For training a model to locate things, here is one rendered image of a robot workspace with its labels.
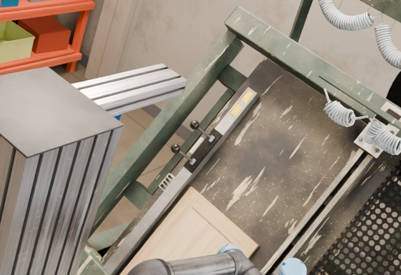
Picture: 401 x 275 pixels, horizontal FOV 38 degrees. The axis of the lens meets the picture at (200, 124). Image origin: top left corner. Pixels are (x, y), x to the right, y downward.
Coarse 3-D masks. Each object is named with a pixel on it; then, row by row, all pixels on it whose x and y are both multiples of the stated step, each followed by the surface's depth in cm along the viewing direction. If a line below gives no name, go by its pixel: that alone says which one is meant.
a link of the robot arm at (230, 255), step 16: (208, 256) 161; (224, 256) 165; (240, 256) 169; (128, 272) 142; (144, 272) 138; (160, 272) 141; (176, 272) 148; (192, 272) 152; (208, 272) 156; (224, 272) 162; (240, 272) 166
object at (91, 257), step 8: (88, 248) 251; (88, 256) 244; (96, 256) 249; (80, 264) 244; (88, 264) 243; (96, 264) 241; (80, 272) 243; (88, 272) 242; (96, 272) 240; (104, 272) 239
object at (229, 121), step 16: (240, 96) 242; (256, 96) 241; (240, 112) 240; (224, 128) 240; (176, 176) 242; (192, 176) 241; (176, 192) 239; (160, 208) 240; (144, 224) 240; (128, 240) 240; (112, 256) 241; (128, 256) 241; (112, 272) 239
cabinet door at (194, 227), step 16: (192, 192) 239; (176, 208) 239; (192, 208) 237; (208, 208) 234; (160, 224) 240; (176, 224) 237; (192, 224) 235; (208, 224) 232; (224, 224) 230; (160, 240) 238; (176, 240) 235; (192, 240) 233; (208, 240) 230; (224, 240) 228; (240, 240) 225; (144, 256) 238; (160, 256) 236; (176, 256) 233; (192, 256) 231
